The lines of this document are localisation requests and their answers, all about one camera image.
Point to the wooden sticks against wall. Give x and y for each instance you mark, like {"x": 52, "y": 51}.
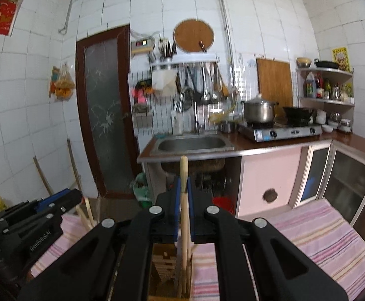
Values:
{"x": 74, "y": 166}

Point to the hanging clear plastic bag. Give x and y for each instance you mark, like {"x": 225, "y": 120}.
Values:
{"x": 63, "y": 84}

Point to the steel cooking pot with lid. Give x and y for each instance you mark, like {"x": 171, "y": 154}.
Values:
{"x": 259, "y": 109}

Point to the steel wall pipe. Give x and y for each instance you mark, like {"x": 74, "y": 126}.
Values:
{"x": 224, "y": 22}

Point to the round wooden cutting board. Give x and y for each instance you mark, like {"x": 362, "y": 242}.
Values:
{"x": 193, "y": 34}

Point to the pink striped tablecloth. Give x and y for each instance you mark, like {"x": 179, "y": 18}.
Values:
{"x": 311, "y": 235}

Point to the brown frosted glass door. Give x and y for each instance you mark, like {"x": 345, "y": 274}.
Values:
{"x": 107, "y": 116}

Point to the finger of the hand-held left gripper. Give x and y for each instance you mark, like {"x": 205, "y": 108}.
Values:
{"x": 52, "y": 199}
{"x": 68, "y": 203}

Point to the steel corner shelf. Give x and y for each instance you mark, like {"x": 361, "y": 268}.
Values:
{"x": 326, "y": 102}

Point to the yellow slotted utensil holder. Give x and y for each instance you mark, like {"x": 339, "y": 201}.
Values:
{"x": 163, "y": 263}

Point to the stack of white bowls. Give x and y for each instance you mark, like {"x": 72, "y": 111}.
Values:
{"x": 321, "y": 116}

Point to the black wok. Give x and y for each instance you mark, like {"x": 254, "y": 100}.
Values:
{"x": 298, "y": 114}

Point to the red plastic basin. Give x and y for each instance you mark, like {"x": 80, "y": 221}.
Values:
{"x": 223, "y": 205}

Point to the rectangular wooden cutting board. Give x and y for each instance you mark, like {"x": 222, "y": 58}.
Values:
{"x": 275, "y": 81}

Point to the steel sink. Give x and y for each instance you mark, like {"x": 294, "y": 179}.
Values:
{"x": 191, "y": 144}

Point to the cooking oil bottle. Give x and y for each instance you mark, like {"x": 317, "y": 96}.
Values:
{"x": 311, "y": 86}

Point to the steel bowl on shelf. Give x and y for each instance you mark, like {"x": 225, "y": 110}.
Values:
{"x": 304, "y": 62}

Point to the black pan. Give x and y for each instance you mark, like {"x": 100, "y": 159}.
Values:
{"x": 326, "y": 64}

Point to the small steel bowl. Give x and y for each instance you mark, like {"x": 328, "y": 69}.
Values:
{"x": 227, "y": 127}

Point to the white hanging cloth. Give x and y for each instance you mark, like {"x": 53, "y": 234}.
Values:
{"x": 163, "y": 81}

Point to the red sauce bottle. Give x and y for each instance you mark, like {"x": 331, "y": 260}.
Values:
{"x": 319, "y": 86}

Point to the green plastic bag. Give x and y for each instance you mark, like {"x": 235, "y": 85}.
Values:
{"x": 143, "y": 189}

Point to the row of hanging kitchen utensils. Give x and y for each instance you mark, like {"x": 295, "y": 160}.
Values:
{"x": 206, "y": 81}

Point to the yellow wall poster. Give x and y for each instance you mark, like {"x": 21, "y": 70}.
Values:
{"x": 341, "y": 59}

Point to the wall control box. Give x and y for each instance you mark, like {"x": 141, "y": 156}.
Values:
{"x": 142, "y": 45}

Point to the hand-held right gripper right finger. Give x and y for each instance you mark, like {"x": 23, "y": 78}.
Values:
{"x": 191, "y": 216}

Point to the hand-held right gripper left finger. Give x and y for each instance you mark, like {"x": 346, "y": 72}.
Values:
{"x": 178, "y": 213}

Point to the steel gas stove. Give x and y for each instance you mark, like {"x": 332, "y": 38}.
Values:
{"x": 279, "y": 131}

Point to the steel faucet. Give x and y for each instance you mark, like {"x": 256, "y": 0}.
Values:
{"x": 185, "y": 100}

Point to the white wall rack shelf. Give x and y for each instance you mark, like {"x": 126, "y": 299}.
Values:
{"x": 185, "y": 60}

